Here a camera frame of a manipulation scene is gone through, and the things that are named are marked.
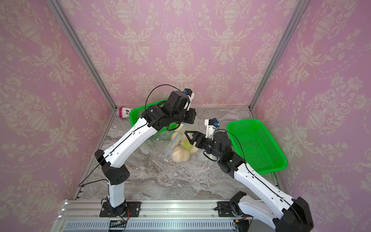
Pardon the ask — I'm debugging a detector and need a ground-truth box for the clear zip-top bag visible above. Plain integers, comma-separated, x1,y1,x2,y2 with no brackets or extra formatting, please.
165,117,200,159

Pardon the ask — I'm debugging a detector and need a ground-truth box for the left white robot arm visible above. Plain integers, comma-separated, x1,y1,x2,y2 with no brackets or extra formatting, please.
95,89,197,217

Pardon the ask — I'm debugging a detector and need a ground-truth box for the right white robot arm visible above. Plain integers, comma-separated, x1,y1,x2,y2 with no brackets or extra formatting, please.
185,130,314,232

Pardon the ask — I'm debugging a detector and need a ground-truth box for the green pear in bag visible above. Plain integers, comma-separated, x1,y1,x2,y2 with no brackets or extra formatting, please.
181,139,194,151

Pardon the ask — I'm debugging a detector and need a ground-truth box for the empty green basket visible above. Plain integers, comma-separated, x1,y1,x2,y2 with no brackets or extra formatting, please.
227,119,288,175

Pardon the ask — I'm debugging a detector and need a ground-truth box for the green basket with produce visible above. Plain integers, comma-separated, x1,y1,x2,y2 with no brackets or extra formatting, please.
129,99,167,127

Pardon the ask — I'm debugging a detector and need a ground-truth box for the pink white bottle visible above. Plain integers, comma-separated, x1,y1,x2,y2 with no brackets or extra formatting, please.
118,107,132,119

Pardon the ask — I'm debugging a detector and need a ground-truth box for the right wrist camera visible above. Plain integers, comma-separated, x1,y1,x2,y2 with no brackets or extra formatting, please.
204,118,219,140

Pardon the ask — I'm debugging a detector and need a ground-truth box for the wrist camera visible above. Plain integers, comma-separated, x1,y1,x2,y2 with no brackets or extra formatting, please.
204,118,219,140
183,89,195,111

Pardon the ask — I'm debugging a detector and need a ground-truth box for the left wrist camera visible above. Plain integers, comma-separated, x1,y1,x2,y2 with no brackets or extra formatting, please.
183,89,195,111

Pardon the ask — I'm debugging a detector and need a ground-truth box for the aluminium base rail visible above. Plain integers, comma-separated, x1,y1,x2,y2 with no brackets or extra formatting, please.
50,199,305,232

